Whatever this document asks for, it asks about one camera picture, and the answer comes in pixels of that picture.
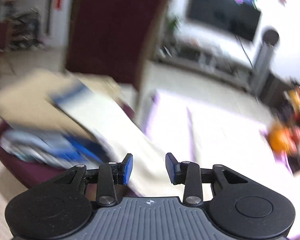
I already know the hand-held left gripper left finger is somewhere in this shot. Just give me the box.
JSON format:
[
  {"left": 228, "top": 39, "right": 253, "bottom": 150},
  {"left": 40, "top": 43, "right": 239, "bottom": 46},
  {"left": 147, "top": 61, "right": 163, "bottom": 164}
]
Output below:
[{"left": 52, "top": 153, "right": 134, "bottom": 207}]

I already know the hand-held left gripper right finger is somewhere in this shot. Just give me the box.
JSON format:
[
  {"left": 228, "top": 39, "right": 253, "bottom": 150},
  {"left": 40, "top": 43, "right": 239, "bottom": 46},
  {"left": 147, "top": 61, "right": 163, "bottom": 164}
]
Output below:
[{"left": 166, "top": 152, "right": 249, "bottom": 207}]

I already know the large orange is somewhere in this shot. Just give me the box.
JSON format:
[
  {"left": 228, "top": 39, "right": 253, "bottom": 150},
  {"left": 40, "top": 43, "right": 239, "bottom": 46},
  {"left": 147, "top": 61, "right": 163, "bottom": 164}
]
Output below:
[{"left": 268, "top": 124, "right": 290, "bottom": 153}]

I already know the tall grey speaker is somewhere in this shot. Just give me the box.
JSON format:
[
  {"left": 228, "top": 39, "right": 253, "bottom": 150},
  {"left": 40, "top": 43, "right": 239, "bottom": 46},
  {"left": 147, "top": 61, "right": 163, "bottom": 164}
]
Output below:
[{"left": 251, "top": 29, "right": 280, "bottom": 103}]

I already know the dark red chair gold frame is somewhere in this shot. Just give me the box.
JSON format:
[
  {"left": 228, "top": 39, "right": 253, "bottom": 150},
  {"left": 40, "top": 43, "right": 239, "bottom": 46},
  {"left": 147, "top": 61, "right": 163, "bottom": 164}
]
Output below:
[{"left": 0, "top": 0, "right": 170, "bottom": 195}]

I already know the green potted plant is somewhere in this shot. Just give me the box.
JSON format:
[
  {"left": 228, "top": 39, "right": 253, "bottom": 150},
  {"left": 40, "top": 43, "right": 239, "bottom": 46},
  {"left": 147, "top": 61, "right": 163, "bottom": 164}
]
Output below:
[{"left": 165, "top": 15, "right": 183, "bottom": 45}]

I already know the beige shirt with blue collar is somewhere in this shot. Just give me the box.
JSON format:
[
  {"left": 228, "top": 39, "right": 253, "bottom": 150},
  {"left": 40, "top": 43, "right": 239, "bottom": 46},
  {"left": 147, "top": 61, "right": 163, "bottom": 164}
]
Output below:
[{"left": 47, "top": 80, "right": 205, "bottom": 198}]

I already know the wall television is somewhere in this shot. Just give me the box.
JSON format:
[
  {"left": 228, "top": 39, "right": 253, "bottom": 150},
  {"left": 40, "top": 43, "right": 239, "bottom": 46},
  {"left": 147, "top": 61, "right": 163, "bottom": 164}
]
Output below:
[{"left": 187, "top": 0, "right": 262, "bottom": 43}]

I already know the purple towel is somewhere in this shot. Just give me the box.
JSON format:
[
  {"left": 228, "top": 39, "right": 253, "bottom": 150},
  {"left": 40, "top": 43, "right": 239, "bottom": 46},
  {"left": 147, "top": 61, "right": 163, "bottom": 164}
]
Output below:
[{"left": 144, "top": 90, "right": 300, "bottom": 240}]

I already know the stack of clothes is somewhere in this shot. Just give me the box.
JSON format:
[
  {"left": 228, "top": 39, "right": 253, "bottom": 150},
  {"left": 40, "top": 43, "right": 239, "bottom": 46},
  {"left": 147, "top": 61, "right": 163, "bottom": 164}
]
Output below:
[{"left": 0, "top": 70, "right": 130, "bottom": 170}]

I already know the grey metal media shelf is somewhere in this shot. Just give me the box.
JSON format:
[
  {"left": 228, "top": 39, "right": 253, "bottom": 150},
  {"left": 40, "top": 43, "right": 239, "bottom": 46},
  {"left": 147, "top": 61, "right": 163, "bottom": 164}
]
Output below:
[{"left": 157, "top": 40, "right": 255, "bottom": 90}]

